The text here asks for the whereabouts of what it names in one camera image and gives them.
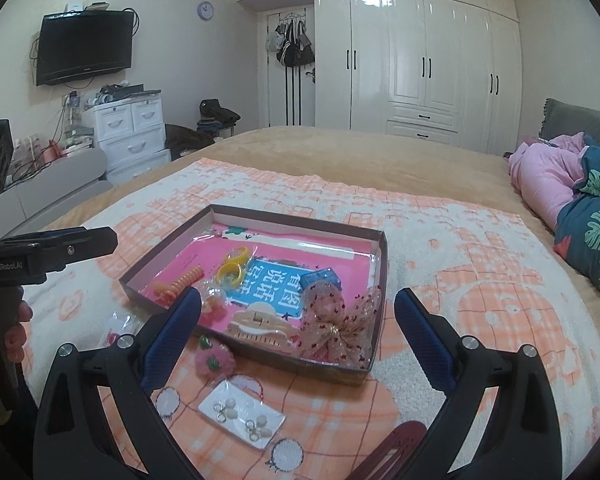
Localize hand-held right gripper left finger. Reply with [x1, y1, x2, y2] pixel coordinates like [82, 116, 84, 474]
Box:
[32, 286, 203, 480]

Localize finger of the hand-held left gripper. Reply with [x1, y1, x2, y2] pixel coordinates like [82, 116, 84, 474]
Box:
[7, 226, 119, 274]

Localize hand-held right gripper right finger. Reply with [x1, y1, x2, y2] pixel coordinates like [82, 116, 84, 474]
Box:
[392, 287, 583, 480]

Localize orange spiral hair tie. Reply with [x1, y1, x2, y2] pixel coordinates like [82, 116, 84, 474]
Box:
[153, 267, 206, 307]

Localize brown cardboard box tray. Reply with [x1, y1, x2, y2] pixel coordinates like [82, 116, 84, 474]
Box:
[119, 204, 389, 387]

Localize yellow plastic ring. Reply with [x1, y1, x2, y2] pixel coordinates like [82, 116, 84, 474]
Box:
[216, 264, 245, 289]
[224, 247, 255, 272]

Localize sheer pink dotted bow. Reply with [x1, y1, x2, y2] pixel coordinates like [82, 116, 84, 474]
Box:
[299, 281, 384, 367]

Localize beige hair claw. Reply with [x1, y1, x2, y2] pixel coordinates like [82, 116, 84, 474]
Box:
[224, 307, 302, 350]

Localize blue hexagonal hair clip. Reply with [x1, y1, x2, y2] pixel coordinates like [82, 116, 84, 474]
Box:
[300, 268, 342, 292]

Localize person's left hand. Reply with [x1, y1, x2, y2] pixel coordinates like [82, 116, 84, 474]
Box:
[5, 300, 34, 364]

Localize clear packet with red earrings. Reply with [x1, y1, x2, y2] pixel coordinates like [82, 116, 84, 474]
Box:
[102, 309, 148, 347]

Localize clear bag of pearl balls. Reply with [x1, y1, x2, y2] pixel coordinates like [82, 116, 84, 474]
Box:
[199, 284, 228, 322]

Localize grey padded bench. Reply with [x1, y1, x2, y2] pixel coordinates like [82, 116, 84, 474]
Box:
[0, 147, 114, 241]

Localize orange and white blanket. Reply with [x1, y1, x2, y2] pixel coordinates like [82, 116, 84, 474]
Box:
[20, 157, 600, 480]

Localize pink book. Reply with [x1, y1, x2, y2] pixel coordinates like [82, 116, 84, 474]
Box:
[139, 224, 372, 342]

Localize white card of pearl earrings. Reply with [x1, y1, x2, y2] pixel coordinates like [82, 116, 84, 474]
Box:
[199, 379, 287, 444]

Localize dark red hair clip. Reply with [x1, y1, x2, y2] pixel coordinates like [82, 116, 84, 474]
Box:
[349, 420, 429, 480]

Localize white drawer cabinet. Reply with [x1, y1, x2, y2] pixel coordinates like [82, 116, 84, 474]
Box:
[82, 95, 174, 184]

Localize black devices on cabinet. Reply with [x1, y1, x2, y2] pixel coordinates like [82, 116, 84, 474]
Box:
[97, 82, 162, 107]

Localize pile of dark clothes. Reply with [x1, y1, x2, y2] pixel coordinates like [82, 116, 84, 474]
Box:
[164, 99, 242, 162]

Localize bed with tan sheet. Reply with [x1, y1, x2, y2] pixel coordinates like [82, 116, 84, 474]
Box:
[0, 125, 600, 480]

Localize floral dark blue quilt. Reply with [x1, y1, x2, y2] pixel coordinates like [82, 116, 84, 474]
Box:
[552, 136, 600, 297]

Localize pink quilt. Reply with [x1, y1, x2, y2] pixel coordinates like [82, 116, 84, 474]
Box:
[507, 134, 590, 232]

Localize grey headboard cushion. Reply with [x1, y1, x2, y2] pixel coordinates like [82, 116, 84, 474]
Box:
[537, 98, 600, 144]

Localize white wardrobe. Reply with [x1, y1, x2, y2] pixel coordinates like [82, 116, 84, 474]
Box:
[237, 0, 524, 157]

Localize hanging bags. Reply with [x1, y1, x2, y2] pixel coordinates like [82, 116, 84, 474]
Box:
[265, 19, 316, 69]

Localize pink fluffy hair tie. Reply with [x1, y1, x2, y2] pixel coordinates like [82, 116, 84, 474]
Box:
[194, 336, 237, 377]

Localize pile of cables and bottles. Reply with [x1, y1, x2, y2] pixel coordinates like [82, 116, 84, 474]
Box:
[7, 91, 97, 183]

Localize black wall television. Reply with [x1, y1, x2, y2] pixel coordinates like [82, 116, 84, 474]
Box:
[35, 9, 134, 87]

